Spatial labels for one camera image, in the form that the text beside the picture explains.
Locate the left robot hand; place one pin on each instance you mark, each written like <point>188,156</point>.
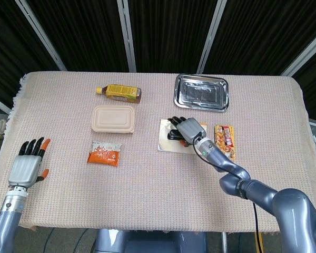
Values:
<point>26,168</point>

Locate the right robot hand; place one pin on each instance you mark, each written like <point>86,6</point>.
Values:
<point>191,129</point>

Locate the small black device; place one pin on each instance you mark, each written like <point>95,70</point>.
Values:
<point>173,135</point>

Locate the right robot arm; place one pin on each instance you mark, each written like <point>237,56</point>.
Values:
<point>266,189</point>

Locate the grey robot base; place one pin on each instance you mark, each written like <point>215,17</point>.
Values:
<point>150,241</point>

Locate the yellow red curry box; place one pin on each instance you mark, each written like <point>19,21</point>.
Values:
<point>225,139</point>

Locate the stainless steel tray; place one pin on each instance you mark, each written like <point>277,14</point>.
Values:
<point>201,92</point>

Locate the beige lidded food container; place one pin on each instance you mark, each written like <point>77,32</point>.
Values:
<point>113,120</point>

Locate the orange and white snack packet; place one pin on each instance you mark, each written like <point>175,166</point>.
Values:
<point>104,153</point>

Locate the yellow tea bottle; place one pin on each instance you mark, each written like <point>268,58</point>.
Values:
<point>119,93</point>

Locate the pink woven tablecloth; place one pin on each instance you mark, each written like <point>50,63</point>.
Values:
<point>121,184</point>

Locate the folding screen partition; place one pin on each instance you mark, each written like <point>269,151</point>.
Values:
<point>158,34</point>

